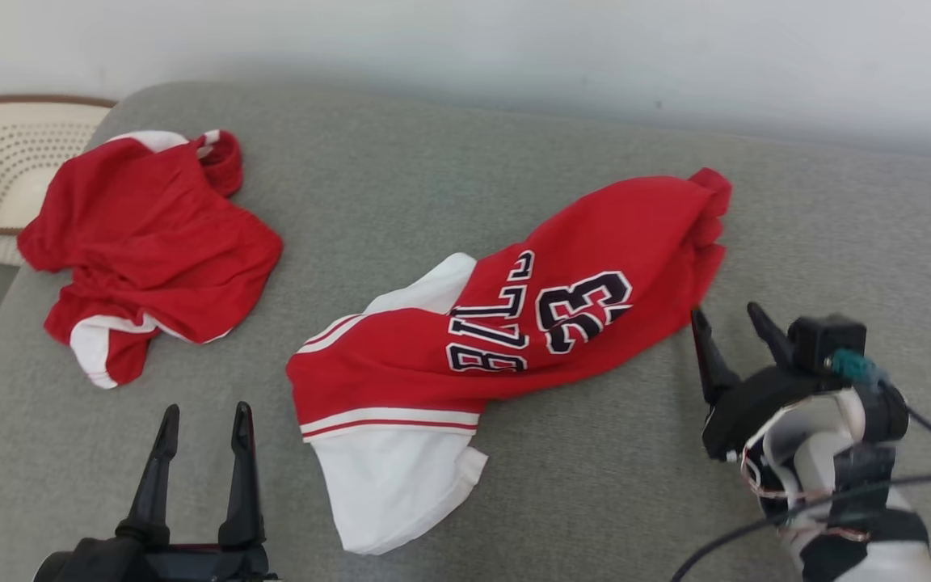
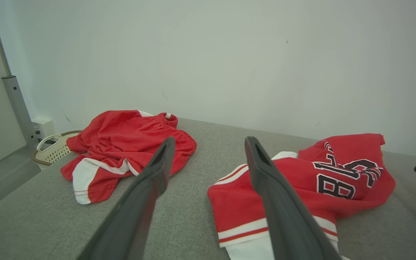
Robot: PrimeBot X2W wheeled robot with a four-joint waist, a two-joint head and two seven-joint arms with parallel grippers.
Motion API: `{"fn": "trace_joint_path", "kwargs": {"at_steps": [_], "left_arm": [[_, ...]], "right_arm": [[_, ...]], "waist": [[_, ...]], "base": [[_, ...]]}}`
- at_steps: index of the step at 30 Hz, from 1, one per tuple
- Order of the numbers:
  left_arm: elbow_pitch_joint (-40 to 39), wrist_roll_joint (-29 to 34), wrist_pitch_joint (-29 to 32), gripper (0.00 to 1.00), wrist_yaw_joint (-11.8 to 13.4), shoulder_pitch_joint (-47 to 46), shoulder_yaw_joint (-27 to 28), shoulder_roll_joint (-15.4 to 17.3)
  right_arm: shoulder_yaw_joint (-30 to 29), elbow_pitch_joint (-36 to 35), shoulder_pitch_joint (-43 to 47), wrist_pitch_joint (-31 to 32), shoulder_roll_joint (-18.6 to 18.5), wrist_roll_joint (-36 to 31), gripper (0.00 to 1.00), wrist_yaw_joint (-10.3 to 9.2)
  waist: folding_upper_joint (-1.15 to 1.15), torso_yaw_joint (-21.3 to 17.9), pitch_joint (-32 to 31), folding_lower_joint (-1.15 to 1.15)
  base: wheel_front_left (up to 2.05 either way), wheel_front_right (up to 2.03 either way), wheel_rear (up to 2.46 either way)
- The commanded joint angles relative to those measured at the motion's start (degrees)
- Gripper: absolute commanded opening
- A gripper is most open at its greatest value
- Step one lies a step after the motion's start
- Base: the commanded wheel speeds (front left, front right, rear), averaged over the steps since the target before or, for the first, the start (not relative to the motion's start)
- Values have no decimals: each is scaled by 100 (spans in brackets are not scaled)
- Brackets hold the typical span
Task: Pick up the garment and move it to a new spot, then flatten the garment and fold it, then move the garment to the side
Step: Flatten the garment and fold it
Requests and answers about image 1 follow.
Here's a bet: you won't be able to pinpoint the red basketball jersey number 23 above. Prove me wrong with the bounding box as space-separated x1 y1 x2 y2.
285 167 733 556

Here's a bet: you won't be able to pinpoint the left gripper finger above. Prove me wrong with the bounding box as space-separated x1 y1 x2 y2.
116 404 181 546
217 402 266 549

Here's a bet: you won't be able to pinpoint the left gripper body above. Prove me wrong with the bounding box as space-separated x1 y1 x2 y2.
33 533 280 582

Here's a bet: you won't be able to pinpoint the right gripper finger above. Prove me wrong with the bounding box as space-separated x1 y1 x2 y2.
747 302 796 369
690 309 741 405

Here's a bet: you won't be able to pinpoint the black strap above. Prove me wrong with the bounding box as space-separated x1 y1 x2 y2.
853 382 911 445

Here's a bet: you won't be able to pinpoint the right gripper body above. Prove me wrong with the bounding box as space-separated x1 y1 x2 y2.
701 365 846 462

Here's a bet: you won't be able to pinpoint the red white twisted wire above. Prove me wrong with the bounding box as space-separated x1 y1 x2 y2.
740 404 870 542

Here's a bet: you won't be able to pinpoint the cream perforated laundry basket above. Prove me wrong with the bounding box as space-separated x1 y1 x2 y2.
0 95 117 268

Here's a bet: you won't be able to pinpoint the teal cable connector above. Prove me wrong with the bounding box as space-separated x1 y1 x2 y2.
829 349 878 385

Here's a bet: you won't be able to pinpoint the red shorts with white stripes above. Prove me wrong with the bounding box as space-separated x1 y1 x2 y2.
17 129 284 390

